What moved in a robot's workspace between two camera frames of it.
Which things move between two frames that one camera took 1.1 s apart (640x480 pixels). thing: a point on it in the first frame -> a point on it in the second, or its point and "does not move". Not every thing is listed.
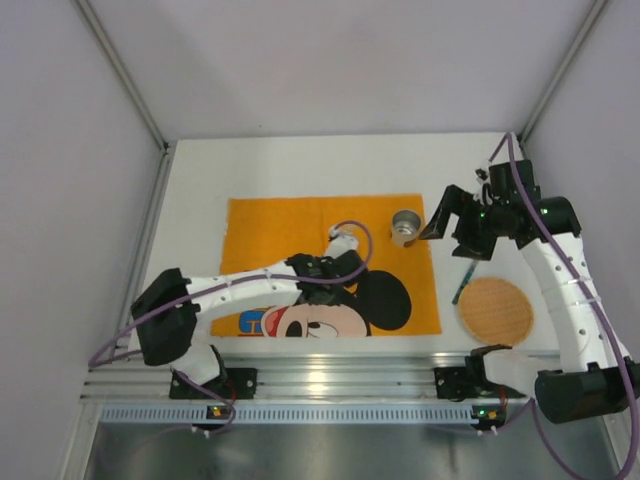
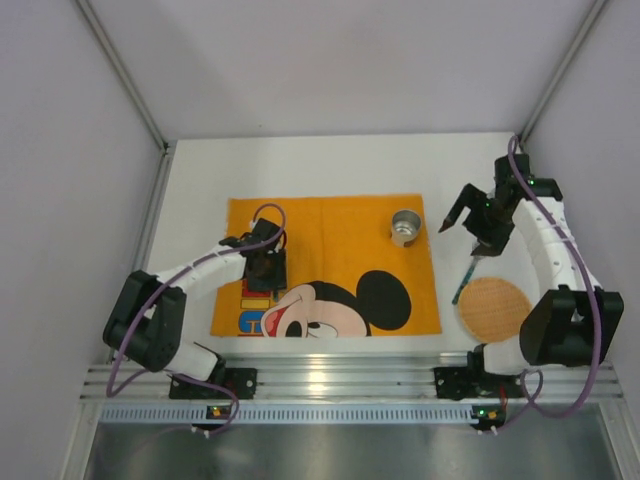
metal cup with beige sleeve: x=406 y=227 does not move
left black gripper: x=347 y=261 -> x=272 y=275
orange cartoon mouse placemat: x=395 y=297 does not move
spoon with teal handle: x=466 y=279 does not move
